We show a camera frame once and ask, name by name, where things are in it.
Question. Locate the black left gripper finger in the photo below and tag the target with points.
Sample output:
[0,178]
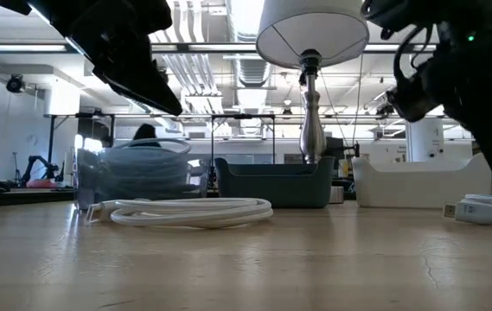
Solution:
[146,88]

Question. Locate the black background robot arm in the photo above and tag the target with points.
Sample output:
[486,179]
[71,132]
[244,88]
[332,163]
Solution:
[38,160]

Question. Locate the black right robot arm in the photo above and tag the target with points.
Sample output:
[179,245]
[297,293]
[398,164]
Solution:
[444,17]

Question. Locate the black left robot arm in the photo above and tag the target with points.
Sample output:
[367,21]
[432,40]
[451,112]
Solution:
[14,5]

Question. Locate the person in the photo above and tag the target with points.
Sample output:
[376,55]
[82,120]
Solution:
[145,131]

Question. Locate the white round column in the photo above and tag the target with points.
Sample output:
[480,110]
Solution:
[425,140]

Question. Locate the white plastic bin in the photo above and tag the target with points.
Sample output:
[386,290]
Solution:
[418,185]

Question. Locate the clear plastic bin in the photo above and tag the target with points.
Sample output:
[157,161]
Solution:
[85,181]

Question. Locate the red round base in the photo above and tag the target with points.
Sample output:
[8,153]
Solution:
[41,183]

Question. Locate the black background monitor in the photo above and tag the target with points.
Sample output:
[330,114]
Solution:
[336,147]

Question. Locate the teal plastic bin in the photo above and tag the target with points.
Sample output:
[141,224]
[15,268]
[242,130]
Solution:
[280,185]

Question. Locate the silver table lamp white shade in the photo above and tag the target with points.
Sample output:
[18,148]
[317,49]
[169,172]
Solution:
[312,129]

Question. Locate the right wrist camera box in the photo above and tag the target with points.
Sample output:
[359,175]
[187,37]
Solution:
[410,101]

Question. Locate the black background rig frame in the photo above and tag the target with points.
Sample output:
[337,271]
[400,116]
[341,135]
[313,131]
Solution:
[245,116]

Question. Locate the black ceiling camera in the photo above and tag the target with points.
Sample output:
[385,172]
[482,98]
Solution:
[14,83]

